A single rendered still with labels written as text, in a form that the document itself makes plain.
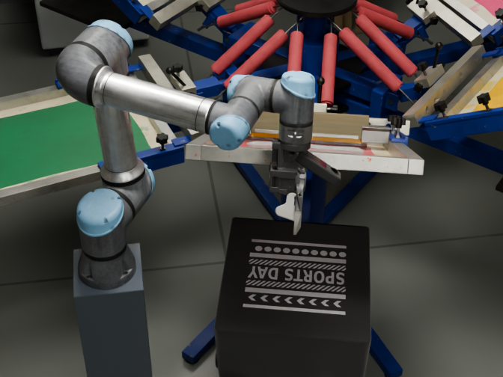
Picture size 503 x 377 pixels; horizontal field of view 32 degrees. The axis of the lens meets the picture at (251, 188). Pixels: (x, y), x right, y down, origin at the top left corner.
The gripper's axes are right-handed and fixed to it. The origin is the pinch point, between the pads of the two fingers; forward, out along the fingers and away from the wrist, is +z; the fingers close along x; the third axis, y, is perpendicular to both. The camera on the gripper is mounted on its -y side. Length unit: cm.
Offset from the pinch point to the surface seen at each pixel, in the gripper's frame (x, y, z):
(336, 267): -54, -12, 40
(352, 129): -73, -14, 1
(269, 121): -73, 12, 0
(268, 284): -45, 8, 43
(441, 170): -248, -71, 80
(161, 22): -154, 61, -11
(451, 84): -122, -50, -1
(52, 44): -329, 161, 45
